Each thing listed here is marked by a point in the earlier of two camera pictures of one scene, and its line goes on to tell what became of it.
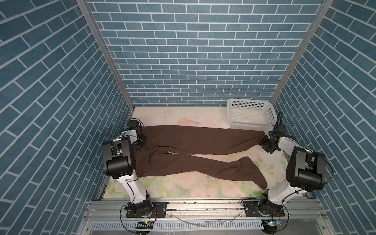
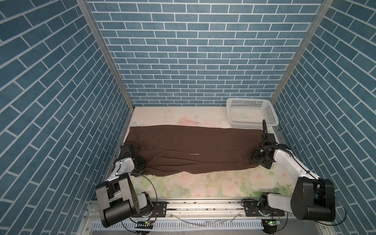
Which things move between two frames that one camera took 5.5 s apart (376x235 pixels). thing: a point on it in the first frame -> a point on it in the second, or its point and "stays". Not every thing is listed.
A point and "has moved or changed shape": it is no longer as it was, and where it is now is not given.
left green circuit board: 145,224 stays
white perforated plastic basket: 249,114 stays
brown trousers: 168,149 has moved or changed shape
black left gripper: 135,147 -> 142,161
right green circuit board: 270,225 stays
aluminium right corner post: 321,12 stays
